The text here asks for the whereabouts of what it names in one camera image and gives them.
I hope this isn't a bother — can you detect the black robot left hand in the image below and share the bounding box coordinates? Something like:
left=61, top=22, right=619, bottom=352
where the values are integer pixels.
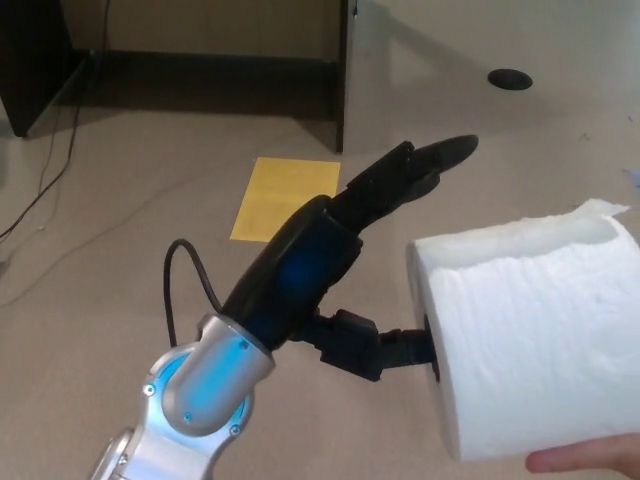
left=218, top=133, right=481, bottom=384

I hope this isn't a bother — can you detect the person's bare hand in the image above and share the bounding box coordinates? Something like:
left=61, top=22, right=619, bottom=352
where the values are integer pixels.
left=525, top=433, right=640, bottom=480

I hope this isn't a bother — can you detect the white toilet paper roll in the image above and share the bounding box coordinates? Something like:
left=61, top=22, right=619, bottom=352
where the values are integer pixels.
left=405, top=197, right=640, bottom=461

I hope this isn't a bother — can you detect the yellow paper sheet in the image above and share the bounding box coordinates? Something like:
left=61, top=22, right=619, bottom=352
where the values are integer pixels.
left=229, top=156, right=342, bottom=243

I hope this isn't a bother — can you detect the black round floor grommet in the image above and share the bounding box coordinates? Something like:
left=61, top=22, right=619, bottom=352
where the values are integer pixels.
left=487, top=68, right=534, bottom=92

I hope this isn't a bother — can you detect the dark brown wooden desk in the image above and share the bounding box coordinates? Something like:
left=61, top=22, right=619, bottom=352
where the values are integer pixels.
left=0, top=0, right=359, bottom=155

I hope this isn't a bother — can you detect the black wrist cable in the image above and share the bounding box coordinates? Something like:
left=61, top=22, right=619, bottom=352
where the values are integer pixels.
left=163, top=239, right=224, bottom=349

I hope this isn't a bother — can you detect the thin grey floor cable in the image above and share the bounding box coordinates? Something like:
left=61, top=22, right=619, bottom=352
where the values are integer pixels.
left=0, top=158, right=257, bottom=307

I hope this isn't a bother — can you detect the black power cable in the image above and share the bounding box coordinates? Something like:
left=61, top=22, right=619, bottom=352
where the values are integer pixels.
left=0, top=0, right=112, bottom=239

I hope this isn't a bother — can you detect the thin dark cable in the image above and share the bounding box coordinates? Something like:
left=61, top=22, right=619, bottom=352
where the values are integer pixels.
left=35, top=49, right=96, bottom=231

